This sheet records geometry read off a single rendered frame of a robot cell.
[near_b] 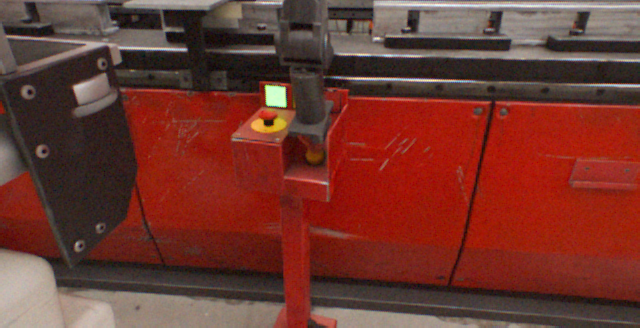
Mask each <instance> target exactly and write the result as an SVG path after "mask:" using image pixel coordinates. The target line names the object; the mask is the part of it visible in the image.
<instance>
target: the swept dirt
mask: <svg viewBox="0 0 640 328"><path fill-rule="evenodd" d="M57 290H58V291H60V292H65V293H74V292H78V291H87V292H94V291H101V292H116V291H108V290H96V289H87V288H69V287H57ZM176 297H183V298H188V299H191V300H196V301H209V302H222V303H225V304H227V305H230V306H237V305H245V306H250V305H255V304H265V305H269V306H281V307H285V304H280V302H270V301H251V302H250V300H241V299H225V298H217V297H204V298H202V296H195V297H187V295H186V296H176ZM435 317H437V318H439V319H440V321H442V322H446V323H456V324H460V325H469V324H473V325H477V326H479V327H481V328H492V327H501V328H505V327H507V326H509V325H511V324H516V325H518V326H521V327H523V328H560V327H551V326H542V325H539V324H532V323H510V322H503V321H489V320H479V319H470V318H461V317H446V316H435Z"/></svg>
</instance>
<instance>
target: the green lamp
mask: <svg viewBox="0 0 640 328"><path fill-rule="evenodd" d="M266 97H267V105H271V106H280V107H286V88H285V87H275V86H266Z"/></svg>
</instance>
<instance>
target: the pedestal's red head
mask: <svg viewBox="0 0 640 328"><path fill-rule="evenodd" d="M269 83H271V82H260V89H261V104H262V108H261V109H260V110H259V111H258V112H257V113H255V114H254V115H252V116H251V117H250V118H249V119H248V120H247V121H246V122H245V124H244V125H243V126H242V127H241V128H240V129H239V130H238V131H237V132H235V133H234V134H233V135H232V147H233V157H234V165H235V174H236V184H237V187H238V188H244V189H250V190H258V191H264V192H270V193H276V194H286V195H289V196H295V197H302V198H308V199H315V200H321V201H329V199H330V197H331V195H332V193H333V190H334V188H335V186H336V183H337V181H338V178H340V176H341V173H342V171H343V169H344V167H345V164H346V141H347V111H348V91H349V90H348V89H337V88H327V89H336V92H343V96H342V112H341V114H337V113H330V114H331V115H340V116H338V117H337V119H336V121H335V124H334V125H333V127H332V129H331V130H330V132H329V134H328V135H327V137H326V139H325V141H324V143H323V145H322V148H323V149H324V151H325V152H326V155H327V158H326V161H325V162H324V164H322V165H321V166H311V165H307V164H306V163H305V161H304V154H305V152H306V151H307V149H308V148H307V147H306V145H305V144H304V143H303V142H302V141H301V140H300V139H299V138H297V137H292V136H289V134H288V128H289V126H290V124H291V121H292V119H293V117H294V115H295V112H296V111H295V109H292V91H291V88H292V84H281V83H272V84H281V87H287V105H288V108H280V107H270V106H266V98H265V85H268V86H270V84H269ZM265 109H272V110H275V111H277V113H278V115H277V117H276V118H280V119H284V120H285V121H286V123H287V126H286V128H284V129H283V130H280V131H276V132H271V133H264V132H258V131H254V130H253V129H252V128H251V124H252V122H253V121H254V120H257V119H260V117H259V113H260V112H261V111H263V110H265Z"/></svg>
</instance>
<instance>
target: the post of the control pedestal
mask: <svg viewBox="0 0 640 328"><path fill-rule="evenodd" d="M279 201H280V220H281V239H282V258H283V276H284V295H285V314H286V328H307V321H308V318H310V266H309V199H308V198H302V197H295V196H289V195H286V194H279Z"/></svg>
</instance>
